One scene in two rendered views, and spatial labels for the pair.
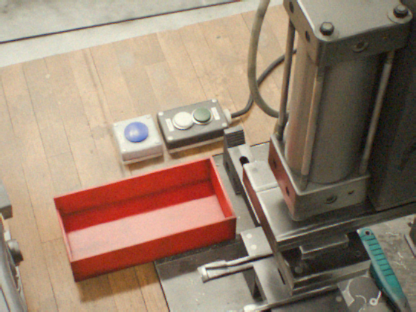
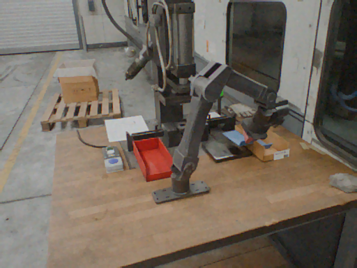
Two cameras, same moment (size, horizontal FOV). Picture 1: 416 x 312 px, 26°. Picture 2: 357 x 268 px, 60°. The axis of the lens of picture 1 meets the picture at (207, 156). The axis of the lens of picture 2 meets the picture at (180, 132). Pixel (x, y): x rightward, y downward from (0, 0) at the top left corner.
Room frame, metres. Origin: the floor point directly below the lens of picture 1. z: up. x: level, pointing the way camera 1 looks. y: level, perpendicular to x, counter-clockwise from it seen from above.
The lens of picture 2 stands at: (0.62, 1.21, 1.55)
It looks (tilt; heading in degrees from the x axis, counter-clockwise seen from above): 25 degrees down; 270
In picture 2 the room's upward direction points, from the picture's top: 2 degrees counter-clockwise
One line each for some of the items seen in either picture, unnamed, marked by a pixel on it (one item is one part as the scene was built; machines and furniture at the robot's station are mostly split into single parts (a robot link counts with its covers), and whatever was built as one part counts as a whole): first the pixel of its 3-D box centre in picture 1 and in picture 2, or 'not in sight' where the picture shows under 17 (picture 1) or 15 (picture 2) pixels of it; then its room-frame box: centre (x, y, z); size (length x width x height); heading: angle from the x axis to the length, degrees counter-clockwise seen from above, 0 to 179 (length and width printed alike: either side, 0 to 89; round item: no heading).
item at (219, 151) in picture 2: not in sight; (225, 149); (0.42, 0.01, 0.91); 0.17 x 0.16 x 0.02; 18
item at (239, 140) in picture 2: not in sight; (238, 135); (0.37, 0.01, 0.98); 0.15 x 0.07 x 0.03; 111
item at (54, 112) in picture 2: not in sight; (85, 107); (2.01, -3.05, 0.07); 1.20 x 1.00 x 0.14; 102
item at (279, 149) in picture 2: not in sight; (260, 140); (0.26, -0.02, 0.93); 0.25 x 0.13 x 0.08; 108
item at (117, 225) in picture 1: (145, 217); (153, 157); (0.74, 0.09, 0.93); 0.25 x 0.12 x 0.06; 108
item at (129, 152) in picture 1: (137, 143); (114, 167); (0.90, 0.11, 0.90); 0.07 x 0.07 x 0.06; 18
